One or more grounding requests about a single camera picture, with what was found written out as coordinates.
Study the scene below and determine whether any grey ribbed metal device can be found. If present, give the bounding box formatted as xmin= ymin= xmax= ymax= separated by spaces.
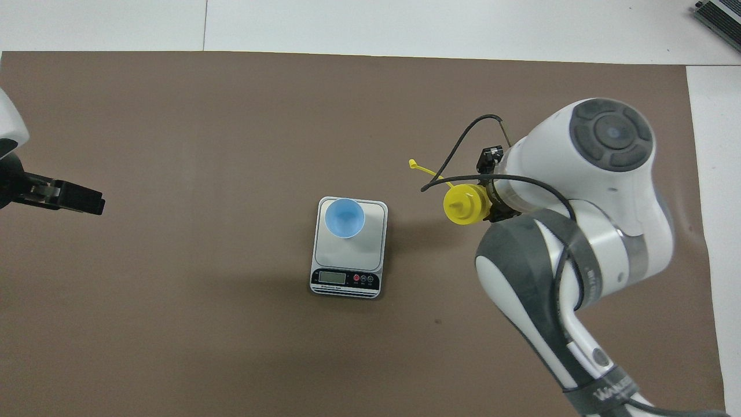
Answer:
xmin=694 ymin=0 xmax=741 ymax=56

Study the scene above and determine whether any brown paper mat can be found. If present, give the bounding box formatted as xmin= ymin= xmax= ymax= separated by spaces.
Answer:
xmin=0 ymin=51 xmax=727 ymax=417

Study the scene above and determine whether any yellow squeeze bottle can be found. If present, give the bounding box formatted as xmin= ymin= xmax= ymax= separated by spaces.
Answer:
xmin=409 ymin=159 xmax=493 ymax=226

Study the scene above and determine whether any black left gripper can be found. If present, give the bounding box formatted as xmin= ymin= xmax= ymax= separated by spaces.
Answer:
xmin=0 ymin=155 xmax=107 ymax=217

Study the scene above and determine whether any silver digital kitchen scale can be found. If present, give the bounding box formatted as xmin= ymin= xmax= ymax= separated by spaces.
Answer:
xmin=310 ymin=196 xmax=388 ymax=299

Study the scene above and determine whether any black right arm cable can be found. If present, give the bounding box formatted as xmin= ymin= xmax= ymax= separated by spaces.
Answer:
xmin=421 ymin=115 xmax=585 ymax=316

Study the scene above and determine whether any light blue plastic cup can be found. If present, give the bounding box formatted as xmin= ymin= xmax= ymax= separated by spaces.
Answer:
xmin=324 ymin=197 xmax=366 ymax=239

